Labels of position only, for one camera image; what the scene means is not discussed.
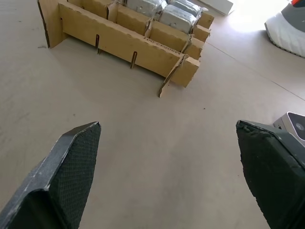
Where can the silver camera with black face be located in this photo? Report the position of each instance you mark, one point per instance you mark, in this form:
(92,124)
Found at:
(291,126)

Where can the cardboard divider tray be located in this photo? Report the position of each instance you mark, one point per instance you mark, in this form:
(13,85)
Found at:
(133,40)

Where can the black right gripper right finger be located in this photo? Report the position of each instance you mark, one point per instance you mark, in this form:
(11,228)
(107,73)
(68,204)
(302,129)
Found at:
(271,171)

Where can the silver wrapped packets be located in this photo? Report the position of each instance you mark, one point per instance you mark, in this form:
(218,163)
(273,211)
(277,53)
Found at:
(177,20)

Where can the white grey sneaker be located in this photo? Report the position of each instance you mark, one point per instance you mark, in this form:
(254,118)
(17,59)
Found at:
(287,26)

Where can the white flat board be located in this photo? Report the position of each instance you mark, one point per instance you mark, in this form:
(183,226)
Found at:
(218,6)

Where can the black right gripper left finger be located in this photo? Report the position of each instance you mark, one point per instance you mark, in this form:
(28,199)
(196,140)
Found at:
(62,181)

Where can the grey part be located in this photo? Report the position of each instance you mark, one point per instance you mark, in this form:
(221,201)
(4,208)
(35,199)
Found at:
(186,4)
(143,6)

